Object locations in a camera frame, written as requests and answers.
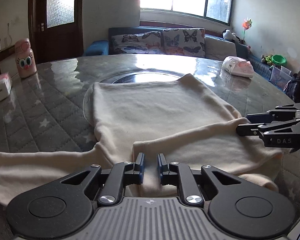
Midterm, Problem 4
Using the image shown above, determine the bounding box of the pink white tissue pack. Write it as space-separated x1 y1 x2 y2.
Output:
222 56 254 78

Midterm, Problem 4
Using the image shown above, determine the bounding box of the square butterfly print cushion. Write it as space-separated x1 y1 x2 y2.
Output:
163 28 206 58

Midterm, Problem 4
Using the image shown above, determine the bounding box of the colourful pinwheel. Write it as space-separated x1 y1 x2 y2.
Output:
242 18 253 44

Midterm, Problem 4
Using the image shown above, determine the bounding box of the green plastic bowl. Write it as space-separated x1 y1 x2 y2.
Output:
271 54 287 65

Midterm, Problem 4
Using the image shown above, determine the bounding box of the panda plush toy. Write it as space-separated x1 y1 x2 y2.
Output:
222 29 240 43

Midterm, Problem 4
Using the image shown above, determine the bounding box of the blue sofa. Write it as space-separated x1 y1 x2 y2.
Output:
83 27 294 93

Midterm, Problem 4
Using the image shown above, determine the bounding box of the long butterfly print cushion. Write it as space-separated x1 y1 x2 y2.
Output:
111 31 163 55

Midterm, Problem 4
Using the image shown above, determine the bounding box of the cream long-sleeve garment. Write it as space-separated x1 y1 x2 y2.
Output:
0 73 284 207

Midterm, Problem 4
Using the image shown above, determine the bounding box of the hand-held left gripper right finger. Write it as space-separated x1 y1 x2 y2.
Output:
157 153 241 205

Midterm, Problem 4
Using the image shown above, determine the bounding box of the clear plastic storage box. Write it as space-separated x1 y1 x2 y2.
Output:
269 65 292 89

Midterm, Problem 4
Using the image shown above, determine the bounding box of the white tissue box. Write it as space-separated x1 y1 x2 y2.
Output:
0 65 12 107

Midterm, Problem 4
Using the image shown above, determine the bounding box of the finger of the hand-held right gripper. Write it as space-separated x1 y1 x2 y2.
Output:
246 105 300 125
236 119 300 137

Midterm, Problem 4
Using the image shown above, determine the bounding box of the dark wooden glass-panel door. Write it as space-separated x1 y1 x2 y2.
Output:
29 0 84 64

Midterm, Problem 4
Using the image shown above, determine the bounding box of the pink cartoon face bottle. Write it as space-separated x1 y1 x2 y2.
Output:
14 38 37 79

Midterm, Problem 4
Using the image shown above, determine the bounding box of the round recessed table cooker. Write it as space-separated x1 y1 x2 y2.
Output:
82 69 188 127

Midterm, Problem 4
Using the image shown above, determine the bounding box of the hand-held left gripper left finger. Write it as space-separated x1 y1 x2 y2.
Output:
61 152 145 205

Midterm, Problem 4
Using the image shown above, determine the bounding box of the grey cushion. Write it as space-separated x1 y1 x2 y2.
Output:
204 36 238 61

